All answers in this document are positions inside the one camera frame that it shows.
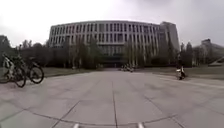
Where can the person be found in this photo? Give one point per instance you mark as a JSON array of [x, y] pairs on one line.
[[180, 70]]

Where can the parked bicycles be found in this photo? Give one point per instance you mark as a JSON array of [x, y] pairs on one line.
[[20, 70]]

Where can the row of trees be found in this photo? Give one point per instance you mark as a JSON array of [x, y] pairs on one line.
[[83, 55]]

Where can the large grey multi-storey building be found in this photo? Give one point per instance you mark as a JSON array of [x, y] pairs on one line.
[[111, 35]]

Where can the group of people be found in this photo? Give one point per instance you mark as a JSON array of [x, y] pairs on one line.
[[127, 68]]

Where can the robot's own part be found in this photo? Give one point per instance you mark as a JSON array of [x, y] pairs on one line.
[[76, 125], [141, 125]]

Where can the grey paved plaza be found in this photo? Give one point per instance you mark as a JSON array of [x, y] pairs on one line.
[[113, 96]]

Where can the grass strip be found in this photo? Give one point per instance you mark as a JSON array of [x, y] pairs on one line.
[[66, 71]]

